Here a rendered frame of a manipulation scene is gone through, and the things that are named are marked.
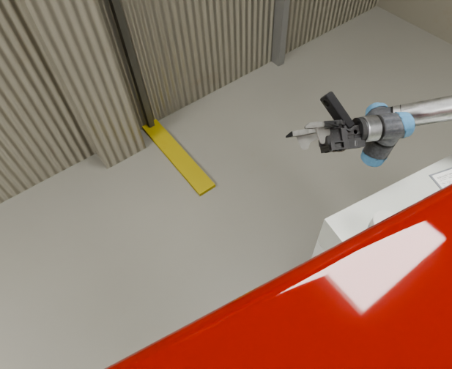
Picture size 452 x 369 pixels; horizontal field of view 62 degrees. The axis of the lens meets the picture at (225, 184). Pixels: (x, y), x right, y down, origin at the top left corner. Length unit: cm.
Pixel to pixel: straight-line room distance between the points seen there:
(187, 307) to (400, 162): 163
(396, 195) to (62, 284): 177
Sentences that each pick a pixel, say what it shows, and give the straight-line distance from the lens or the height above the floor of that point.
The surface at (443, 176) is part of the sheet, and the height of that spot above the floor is 97.
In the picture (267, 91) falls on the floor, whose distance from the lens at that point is 301.
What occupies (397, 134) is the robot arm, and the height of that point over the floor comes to 116.
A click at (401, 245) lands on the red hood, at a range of 17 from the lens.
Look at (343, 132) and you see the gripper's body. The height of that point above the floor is 120.
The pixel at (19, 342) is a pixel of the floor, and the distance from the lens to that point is 232.
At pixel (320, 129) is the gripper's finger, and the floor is 124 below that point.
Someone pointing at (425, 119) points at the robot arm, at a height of 111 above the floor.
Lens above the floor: 197
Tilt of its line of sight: 55 degrees down
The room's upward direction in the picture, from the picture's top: 5 degrees counter-clockwise
